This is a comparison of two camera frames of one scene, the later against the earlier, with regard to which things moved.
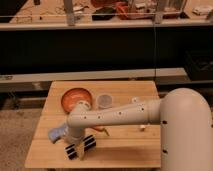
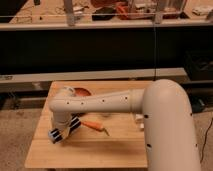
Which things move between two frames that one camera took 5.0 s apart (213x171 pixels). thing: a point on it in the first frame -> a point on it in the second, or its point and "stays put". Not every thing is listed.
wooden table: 125,147 stays put
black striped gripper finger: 89,143 -> 75,122
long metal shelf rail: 94,76 stays put
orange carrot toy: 101,128 stays put
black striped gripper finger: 71,152 -> 55,135
